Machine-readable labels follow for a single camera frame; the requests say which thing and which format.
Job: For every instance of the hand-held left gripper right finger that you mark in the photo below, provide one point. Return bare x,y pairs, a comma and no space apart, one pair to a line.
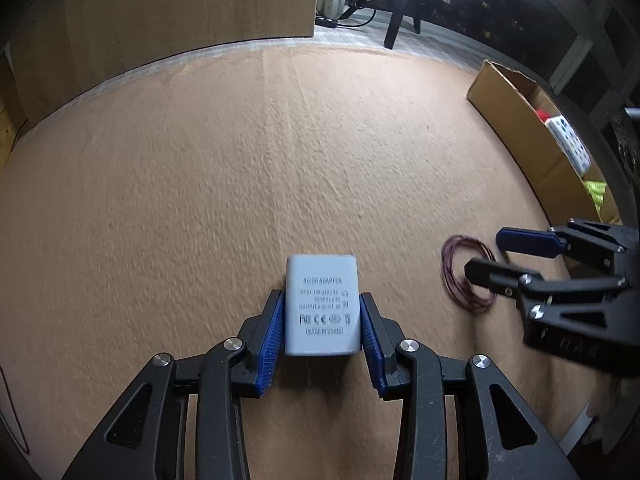
370,345

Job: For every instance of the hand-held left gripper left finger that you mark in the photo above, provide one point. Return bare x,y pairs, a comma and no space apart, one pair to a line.
272,340

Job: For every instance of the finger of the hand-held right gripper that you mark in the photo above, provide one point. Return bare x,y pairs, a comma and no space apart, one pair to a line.
495,275
530,242

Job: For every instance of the white power adapter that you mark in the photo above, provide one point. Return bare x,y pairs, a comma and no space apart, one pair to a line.
322,305

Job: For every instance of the yellow shuttlecock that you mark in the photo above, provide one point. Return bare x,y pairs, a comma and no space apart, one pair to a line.
595,192

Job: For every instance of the printed tissue packet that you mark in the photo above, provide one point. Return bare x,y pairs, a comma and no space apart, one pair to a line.
570,145

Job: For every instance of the cardboard box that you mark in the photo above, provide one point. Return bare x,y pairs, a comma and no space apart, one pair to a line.
520,120

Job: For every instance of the red fabric pouch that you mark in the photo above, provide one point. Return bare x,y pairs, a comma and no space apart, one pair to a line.
542,115

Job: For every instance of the black tripod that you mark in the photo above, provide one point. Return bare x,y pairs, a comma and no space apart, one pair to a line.
400,5

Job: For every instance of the black power strip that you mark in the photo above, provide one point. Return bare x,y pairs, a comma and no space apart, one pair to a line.
326,21

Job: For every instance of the large light wooden board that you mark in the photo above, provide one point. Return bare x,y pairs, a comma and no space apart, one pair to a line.
175,0

